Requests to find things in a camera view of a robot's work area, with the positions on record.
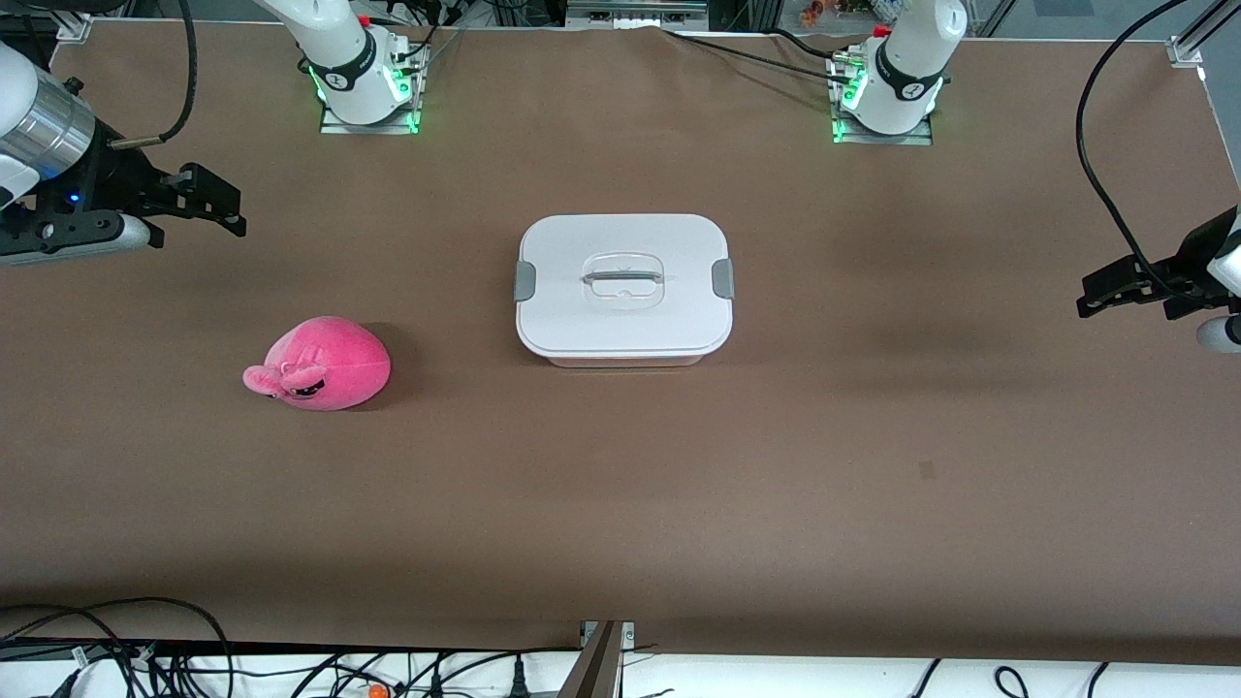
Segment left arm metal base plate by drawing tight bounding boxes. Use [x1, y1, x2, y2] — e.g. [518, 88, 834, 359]
[832, 48, 934, 146]

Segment black floor strip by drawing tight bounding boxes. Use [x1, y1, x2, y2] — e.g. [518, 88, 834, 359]
[0, 638, 161, 662]

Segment aluminium profile post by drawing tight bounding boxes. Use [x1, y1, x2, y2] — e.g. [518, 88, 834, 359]
[557, 620, 636, 698]

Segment grey metal rack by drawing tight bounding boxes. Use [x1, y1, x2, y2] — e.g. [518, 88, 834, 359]
[567, 0, 709, 30]

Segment translucent plastic box container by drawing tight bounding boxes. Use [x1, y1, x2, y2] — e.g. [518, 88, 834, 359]
[543, 347, 707, 369]

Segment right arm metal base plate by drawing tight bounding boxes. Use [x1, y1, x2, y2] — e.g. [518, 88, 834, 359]
[320, 39, 428, 135]

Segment long black floor cable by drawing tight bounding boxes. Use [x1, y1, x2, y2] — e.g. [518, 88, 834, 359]
[291, 646, 583, 698]

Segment aluminium frame profile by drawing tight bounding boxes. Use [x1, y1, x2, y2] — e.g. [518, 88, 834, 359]
[1168, 0, 1241, 67]

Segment black cable on table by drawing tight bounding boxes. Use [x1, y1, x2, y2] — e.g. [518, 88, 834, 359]
[664, 27, 859, 88]

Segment brown table cover sheet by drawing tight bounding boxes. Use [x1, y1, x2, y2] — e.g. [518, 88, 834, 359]
[0, 19, 1241, 670]

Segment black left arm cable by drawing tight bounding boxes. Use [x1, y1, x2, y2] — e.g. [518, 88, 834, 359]
[1074, 0, 1192, 292]

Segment white box lid grey latches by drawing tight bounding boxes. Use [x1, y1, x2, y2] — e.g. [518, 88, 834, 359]
[514, 213, 735, 358]

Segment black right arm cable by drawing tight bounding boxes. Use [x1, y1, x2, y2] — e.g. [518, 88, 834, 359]
[107, 0, 200, 151]

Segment looping black floor cable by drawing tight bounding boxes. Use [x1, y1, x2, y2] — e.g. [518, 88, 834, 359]
[0, 596, 236, 698]

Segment pink plush toy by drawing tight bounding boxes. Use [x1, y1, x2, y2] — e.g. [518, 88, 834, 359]
[242, 316, 392, 412]

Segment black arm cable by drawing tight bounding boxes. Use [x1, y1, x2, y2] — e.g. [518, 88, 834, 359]
[1074, 0, 1192, 292]
[107, 0, 200, 151]

